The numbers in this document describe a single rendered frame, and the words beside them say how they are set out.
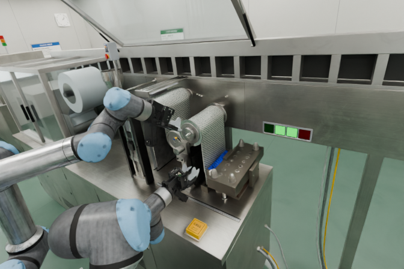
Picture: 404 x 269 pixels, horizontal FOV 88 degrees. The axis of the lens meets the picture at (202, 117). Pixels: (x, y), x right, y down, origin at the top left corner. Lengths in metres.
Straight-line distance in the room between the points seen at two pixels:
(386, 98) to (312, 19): 2.43
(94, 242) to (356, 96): 1.05
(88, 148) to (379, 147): 1.13
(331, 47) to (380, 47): 0.16
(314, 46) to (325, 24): 2.33
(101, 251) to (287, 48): 1.00
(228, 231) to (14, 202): 0.82
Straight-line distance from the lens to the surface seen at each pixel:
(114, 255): 0.56
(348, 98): 1.10
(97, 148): 0.61
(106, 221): 0.55
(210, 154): 1.15
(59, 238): 0.60
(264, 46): 1.12
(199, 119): 1.07
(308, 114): 1.14
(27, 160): 0.72
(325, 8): 3.40
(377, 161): 1.42
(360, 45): 1.06
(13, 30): 6.38
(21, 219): 1.06
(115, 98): 0.69
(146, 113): 0.76
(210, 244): 1.02
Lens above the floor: 1.74
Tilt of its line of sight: 23 degrees down
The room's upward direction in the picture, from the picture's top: 6 degrees counter-clockwise
